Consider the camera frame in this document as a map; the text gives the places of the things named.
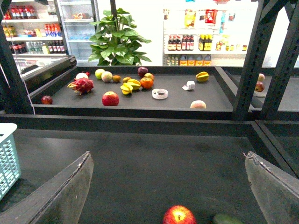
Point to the pale peach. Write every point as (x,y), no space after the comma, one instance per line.
(198,104)

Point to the glass top freezer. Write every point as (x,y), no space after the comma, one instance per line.
(38,70)

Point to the light blue plastic basket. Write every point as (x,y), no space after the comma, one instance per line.
(10,170)

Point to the yellow starfruit right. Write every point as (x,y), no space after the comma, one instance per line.
(202,76)

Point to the brown kiwi left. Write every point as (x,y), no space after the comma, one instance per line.
(116,78)

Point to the yellow starfruit front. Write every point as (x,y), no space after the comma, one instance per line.
(126,89)

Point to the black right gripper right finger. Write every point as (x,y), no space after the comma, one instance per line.
(276,192)

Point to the yellow starfruit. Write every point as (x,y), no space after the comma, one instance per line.
(126,89)
(134,83)
(202,76)

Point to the drinks shelf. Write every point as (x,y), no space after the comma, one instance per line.
(32,27)

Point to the beige round melon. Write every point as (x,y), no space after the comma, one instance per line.
(106,76)

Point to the white round fruit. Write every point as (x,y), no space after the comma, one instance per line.
(81,75)

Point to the pale apple right tray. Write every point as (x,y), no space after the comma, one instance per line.
(261,77)

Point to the green avocado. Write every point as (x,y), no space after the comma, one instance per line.
(225,219)

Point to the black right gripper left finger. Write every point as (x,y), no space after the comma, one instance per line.
(59,201)

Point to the green potted plant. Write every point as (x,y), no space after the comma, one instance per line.
(116,42)

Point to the green apple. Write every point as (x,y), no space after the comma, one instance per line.
(98,73)

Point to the brown kiwi right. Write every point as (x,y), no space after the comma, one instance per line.
(126,79)

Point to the black metal rack post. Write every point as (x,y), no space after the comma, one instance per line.
(261,33)

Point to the dark purple fruit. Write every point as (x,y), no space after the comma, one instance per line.
(142,71)

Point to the black fruit display tray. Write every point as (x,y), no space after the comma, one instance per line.
(218,92)

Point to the small white tape roll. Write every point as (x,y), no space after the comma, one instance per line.
(190,85)

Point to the white condiment shelf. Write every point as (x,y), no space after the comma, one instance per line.
(207,32)

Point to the red apple on shelf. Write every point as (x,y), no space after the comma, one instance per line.
(110,98)

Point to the red apple on table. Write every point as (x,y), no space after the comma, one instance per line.
(178,214)

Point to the pink dragon fruit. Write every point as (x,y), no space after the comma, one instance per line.
(81,85)

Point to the yellow starfruit behind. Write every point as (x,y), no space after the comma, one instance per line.
(134,83)

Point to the small dark red apple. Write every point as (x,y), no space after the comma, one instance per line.
(46,100)

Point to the green red mango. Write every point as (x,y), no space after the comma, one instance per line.
(149,75)

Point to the red apple right tray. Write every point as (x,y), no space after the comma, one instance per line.
(259,86)

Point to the brown kiwi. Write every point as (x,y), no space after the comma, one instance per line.
(116,78)
(126,79)

